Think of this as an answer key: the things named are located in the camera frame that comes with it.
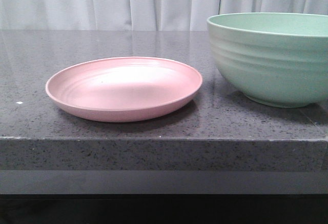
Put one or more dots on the green bowl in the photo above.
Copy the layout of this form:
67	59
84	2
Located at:
276	59

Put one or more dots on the pink plate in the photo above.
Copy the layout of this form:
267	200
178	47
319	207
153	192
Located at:
124	89

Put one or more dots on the white curtain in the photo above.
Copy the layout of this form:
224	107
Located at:
136	15

